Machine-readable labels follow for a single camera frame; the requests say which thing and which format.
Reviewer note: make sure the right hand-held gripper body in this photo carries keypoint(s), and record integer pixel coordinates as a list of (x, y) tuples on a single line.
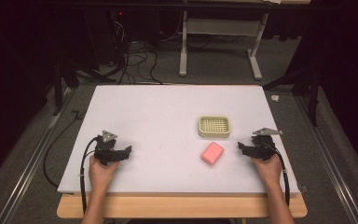
[(262, 146)]

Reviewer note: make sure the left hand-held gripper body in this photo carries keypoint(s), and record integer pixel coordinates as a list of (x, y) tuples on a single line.
[(105, 149)]

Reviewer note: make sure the person's left hand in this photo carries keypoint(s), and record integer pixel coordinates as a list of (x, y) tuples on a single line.
[(101, 175)]

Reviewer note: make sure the person's right hand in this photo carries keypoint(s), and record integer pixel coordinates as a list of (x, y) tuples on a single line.
[(268, 172)]

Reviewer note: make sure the pink soap bar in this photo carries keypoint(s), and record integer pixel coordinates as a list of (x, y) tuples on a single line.
[(212, 153)]

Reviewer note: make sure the cream soap dish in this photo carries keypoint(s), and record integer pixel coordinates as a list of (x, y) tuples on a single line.
[(214, 126)]

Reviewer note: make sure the white foam board mat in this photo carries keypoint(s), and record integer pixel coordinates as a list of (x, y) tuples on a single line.
[(167, 124)]

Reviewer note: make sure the crumpled white paper scrap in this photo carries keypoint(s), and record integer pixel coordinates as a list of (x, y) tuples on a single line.
[(275, 98)]

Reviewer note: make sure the black metal stand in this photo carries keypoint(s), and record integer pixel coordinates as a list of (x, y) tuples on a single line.
[(65, 77), (307, 87)]

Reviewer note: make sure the metal floor rail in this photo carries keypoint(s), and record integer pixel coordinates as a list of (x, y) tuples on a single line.
[(332, 161), (34, 158)]

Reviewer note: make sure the white desk frame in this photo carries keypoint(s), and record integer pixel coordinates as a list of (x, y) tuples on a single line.
[(220, 28)]

